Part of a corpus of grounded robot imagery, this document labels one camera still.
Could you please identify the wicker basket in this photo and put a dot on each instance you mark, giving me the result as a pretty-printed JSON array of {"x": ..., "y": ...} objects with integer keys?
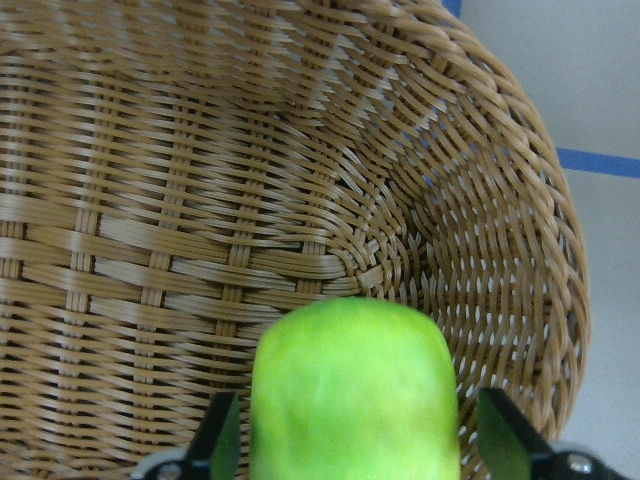
[{"x": 176, "y": 175}]

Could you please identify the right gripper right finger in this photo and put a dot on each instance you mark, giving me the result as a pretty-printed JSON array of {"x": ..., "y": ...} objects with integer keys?
[{"x": 509, "y": 444}]

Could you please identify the green apple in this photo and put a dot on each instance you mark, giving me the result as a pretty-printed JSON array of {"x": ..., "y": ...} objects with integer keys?
[{"x": 354, "y": 388}]

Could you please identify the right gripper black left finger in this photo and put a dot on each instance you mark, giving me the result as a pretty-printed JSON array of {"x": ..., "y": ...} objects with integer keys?
[{"x": 215, "y": 451}]

